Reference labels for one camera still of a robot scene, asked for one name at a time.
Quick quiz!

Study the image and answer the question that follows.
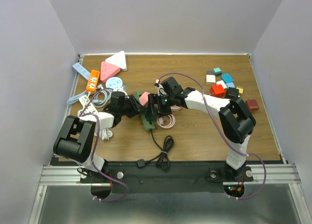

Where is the white cable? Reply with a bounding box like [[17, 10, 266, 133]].
[[77, 84, 129, 141]]

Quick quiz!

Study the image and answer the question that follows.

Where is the green power strip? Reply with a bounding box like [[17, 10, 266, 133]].
[[134, 91, 155, 131]]

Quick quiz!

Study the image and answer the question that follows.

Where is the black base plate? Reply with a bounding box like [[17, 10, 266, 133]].
[[80, 161, 254, 194]]

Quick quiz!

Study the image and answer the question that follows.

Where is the pink triangular power strip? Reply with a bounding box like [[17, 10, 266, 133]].
[[100, 61, 120, 83]]

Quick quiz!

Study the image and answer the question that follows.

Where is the teal cube plug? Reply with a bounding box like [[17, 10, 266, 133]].
[[213, 67, 222, 76]]

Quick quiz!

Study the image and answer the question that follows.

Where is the light blue power strip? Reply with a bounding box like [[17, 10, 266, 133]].
[[72, 62, 90, 80]]

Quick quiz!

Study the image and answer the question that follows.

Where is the blue round socket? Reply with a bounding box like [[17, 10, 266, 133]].
[[105, 77, 123, 91]]

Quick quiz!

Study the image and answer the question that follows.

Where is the dark red cube plug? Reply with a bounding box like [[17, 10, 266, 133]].
[[245, 99, 259, 113]]

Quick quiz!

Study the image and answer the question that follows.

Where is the pink round socket with cable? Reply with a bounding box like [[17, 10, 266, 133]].
[[156, 105, 182, 129]]

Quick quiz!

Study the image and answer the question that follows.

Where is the purple cable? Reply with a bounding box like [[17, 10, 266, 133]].
[[158, 72, 267, 201], [78, 88, 130, 203]]

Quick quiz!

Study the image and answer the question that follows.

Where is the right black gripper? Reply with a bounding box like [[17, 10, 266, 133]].
[[144, 93, 175, 118]]

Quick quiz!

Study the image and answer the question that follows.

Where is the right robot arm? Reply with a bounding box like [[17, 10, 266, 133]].
[[144, 88, 256, 180]]

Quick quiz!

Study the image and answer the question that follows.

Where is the small white cube plug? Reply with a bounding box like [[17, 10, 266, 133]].
[[216, 80, 228, 90]]

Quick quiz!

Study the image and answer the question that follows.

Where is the white triangular power strip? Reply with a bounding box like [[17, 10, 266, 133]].
[[105, 51, 128, 71]]

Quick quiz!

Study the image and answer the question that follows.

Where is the black cube plug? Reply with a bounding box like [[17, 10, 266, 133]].
[[225, 87, 239, 100]]

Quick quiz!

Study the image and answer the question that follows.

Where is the yellow cube plug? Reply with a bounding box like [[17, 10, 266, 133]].
[[236, 86, 244, 95]]

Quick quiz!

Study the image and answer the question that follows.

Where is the pink cube socket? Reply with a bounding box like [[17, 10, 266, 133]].
[[138, 92, 150, 107]]

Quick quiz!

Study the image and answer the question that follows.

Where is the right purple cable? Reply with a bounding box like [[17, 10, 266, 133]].
[[158, 72, 267, 201]]

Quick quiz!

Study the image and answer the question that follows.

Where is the light blue cable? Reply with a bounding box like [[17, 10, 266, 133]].
[[67, 83, 112, 105]]

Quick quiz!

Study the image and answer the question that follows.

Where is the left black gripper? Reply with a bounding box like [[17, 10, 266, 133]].
[[119, 94, 146, 118]]

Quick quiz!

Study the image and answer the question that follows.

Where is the black power cord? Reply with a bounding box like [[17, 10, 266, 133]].
[[136, 130, 175, 171]]

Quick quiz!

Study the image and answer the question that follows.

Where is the grey cube plug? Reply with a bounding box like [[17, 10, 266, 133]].
[[207, 70, 214, 75]]

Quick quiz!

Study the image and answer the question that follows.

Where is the orange power strip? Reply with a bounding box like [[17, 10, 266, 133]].
[[85, 70, 100, 94]]

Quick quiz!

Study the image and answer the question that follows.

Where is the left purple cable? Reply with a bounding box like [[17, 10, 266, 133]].
[[78, 88, 130, 203]]

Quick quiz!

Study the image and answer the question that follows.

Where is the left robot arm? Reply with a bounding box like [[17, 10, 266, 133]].
[[53, 92, 145, 182]]

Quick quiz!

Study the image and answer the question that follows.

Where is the light blue cube plug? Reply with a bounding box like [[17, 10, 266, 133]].
[[226, 82, 235, 88]]

